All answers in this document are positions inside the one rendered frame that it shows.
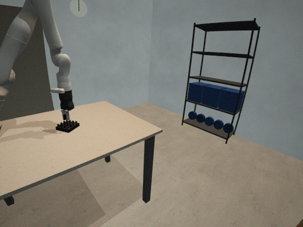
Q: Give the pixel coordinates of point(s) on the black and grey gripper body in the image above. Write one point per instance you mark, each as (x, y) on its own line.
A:
(65, 95)

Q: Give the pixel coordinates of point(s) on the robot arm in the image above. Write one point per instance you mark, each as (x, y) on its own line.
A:
(18, 36)

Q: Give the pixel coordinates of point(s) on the black knob box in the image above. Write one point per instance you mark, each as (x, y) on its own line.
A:
(67, 126)

